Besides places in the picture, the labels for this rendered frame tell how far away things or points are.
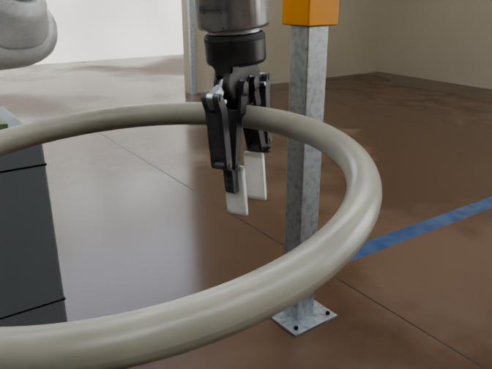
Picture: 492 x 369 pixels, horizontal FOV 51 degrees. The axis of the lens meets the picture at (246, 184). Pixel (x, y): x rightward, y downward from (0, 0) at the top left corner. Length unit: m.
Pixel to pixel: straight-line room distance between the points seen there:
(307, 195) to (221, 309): 1.40
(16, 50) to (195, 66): 4.70
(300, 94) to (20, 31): 0.78
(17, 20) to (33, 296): 0.62
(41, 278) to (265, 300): 1.03
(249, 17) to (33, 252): 0.83
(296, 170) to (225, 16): 1.10
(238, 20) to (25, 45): 0.81
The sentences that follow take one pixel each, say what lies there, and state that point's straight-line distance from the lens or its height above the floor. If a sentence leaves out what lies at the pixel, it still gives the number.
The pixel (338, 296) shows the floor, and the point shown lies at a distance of 2.06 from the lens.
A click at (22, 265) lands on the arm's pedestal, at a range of 1.28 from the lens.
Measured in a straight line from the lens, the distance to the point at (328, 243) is 0.35.
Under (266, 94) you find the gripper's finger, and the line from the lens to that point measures 0.71.
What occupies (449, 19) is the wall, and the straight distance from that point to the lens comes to 7.22.
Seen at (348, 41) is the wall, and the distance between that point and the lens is 7.45.
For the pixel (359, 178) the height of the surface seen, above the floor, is 0.95.
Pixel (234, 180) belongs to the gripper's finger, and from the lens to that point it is 0.67.
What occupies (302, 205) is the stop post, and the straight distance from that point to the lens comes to 1.69.
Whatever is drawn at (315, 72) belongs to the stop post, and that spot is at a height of 0.87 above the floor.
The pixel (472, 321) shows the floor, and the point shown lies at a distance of 2.06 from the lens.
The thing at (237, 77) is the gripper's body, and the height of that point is 0.99.
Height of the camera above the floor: 1.09
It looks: 20 degrees down
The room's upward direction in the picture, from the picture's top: straight up
